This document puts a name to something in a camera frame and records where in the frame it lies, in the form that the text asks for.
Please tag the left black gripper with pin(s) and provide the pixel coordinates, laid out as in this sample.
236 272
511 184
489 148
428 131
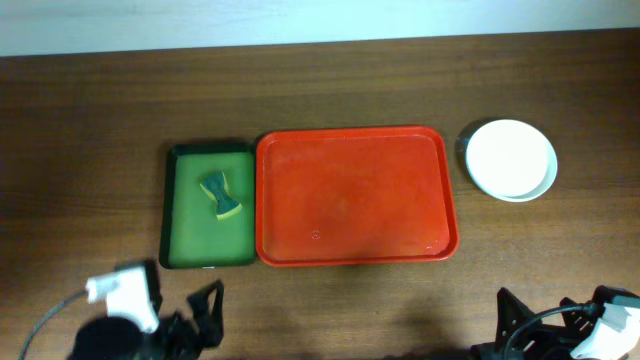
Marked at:
181 329

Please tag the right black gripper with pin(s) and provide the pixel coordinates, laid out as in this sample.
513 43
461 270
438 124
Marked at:
535 344

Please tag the yellow green sponge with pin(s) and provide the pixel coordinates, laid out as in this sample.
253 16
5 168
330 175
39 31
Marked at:
216 188

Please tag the white plate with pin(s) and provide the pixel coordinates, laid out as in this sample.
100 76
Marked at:
507 157

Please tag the light blue plate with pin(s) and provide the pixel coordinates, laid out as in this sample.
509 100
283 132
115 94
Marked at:
537 192

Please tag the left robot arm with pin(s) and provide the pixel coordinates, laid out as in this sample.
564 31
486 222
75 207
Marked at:
112 338

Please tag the green water tray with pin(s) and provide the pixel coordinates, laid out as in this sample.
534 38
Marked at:
192 233

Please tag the red serving tray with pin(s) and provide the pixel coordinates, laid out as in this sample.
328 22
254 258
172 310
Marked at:
354 196

